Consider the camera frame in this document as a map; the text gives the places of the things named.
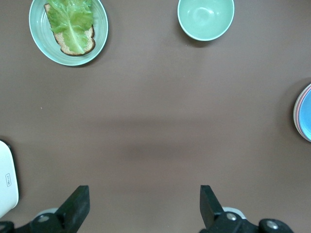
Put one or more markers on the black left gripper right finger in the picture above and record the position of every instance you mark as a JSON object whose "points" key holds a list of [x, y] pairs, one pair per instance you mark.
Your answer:
{"points": [[209, 206]]}

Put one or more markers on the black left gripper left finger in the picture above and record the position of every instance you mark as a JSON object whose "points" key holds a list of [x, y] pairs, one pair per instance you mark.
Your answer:
{"points": [[75, 204]]}

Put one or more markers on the blue plate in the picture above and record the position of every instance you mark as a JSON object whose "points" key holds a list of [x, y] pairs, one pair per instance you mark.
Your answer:
{"points": [[306, 116]]}

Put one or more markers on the white toaster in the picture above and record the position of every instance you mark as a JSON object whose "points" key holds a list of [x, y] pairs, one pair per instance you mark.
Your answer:
{"points": [[7, 174]]}

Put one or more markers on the brown table cover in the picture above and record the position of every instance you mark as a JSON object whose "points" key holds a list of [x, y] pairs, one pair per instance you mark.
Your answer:
{"points": [[145, 121]]}

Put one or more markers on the beige plate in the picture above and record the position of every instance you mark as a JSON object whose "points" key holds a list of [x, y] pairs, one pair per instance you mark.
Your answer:
{"points": [[294, 114]]}

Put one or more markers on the toasted bread slice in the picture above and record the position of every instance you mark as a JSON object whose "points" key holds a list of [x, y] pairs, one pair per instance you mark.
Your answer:
{"points": [[90, 44]]}

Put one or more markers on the green plate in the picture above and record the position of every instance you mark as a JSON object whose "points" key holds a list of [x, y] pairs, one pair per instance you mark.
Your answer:
{"points": [[40, 36]]}

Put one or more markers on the green lettuce leaf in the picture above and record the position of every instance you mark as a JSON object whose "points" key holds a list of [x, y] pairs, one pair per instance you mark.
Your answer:
{"points": [[70, 24]]}

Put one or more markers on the green bowl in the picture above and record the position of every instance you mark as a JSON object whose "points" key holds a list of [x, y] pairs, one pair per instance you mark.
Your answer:
{"points": [[205, 19]]}

